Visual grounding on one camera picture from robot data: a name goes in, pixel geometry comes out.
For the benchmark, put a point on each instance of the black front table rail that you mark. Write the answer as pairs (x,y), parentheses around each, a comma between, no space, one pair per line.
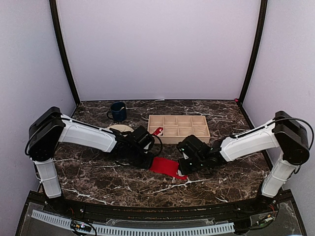
(100,213)

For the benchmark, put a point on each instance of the white slotted cable duct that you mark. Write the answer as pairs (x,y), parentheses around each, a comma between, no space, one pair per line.
(138,228)

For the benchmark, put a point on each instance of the cream plate with bird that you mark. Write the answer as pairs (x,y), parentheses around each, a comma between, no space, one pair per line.
(120,129)

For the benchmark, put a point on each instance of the small circuit board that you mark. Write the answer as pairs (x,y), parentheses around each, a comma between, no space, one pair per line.
(80,226)

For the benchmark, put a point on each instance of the right black frame post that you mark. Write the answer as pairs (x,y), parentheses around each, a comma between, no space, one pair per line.
(255,50)

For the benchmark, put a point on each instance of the red sock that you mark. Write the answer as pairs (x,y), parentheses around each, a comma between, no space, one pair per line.
(168,167)
(158,131)

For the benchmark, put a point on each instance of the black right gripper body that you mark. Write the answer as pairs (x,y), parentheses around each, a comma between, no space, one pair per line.
(196,165)

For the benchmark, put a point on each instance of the black frame post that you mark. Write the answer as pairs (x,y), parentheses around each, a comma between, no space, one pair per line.
(62,51)
(255,50)

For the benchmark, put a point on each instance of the dark blue mug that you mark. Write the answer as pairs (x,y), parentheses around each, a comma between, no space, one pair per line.
(117,112)

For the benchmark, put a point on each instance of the wooden compartment tray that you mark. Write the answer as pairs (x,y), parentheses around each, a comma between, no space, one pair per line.
(177,128)

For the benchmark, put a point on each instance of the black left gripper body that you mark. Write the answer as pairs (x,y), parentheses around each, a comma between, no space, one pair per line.
(135,159)

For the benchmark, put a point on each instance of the left black frame post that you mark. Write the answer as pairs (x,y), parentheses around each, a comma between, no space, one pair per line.
(62,51)

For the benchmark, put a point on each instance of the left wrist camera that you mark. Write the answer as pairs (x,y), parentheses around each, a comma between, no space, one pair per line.
(143,138)

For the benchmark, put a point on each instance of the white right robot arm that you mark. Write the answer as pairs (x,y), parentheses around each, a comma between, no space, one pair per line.
(283,131)

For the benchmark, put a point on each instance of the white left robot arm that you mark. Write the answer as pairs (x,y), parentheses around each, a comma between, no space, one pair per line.
(53,128)

